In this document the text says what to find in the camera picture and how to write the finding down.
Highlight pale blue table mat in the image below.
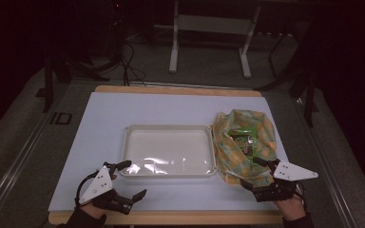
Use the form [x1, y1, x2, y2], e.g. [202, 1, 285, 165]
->
[48, 91, 291, 213]

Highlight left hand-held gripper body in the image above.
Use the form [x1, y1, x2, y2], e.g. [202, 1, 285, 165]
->
[77, 163, 136, 216]

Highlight yellow patterned snack bag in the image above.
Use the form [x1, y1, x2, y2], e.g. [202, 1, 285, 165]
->
[211, 108, 279, 188]

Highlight person's left hand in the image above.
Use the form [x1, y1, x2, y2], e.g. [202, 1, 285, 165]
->
[80, 172, 119, 220]

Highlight metal floor rail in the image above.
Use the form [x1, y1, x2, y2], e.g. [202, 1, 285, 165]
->
[294, 97, 360, 228]
[0, 113, 52, 222]

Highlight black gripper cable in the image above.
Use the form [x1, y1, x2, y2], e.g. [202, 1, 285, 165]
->
[294, 180, 308, 210]
[74, 170, 100, 208]

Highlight white metal stand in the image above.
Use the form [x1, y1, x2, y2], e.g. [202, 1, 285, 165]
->
[168, 0, 262, 80]

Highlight person's right hand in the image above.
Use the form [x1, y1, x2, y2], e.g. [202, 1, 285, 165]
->
[274, 192, 308, 221]

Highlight green snack packet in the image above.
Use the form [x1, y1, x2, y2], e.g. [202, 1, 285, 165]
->
[227, 127, 258, 162]

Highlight wooden table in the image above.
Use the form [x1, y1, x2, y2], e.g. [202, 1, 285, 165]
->
[48, 85, 287, 227]

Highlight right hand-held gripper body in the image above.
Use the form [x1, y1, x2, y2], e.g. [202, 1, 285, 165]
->
[252, 159, 319, 203]

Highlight black floor cables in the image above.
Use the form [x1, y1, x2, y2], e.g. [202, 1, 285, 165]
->
[119, 40, 147, 87]

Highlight white plastic tray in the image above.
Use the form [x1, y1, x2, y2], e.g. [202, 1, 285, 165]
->
[120, 123, 220, 178]

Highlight black floor bracket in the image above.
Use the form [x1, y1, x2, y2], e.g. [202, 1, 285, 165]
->
[48, 111, 73, 125]

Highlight black metal stand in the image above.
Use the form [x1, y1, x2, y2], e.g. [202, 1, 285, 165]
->
[42, 55, 111, 114]
[254, 30, 320, 128]

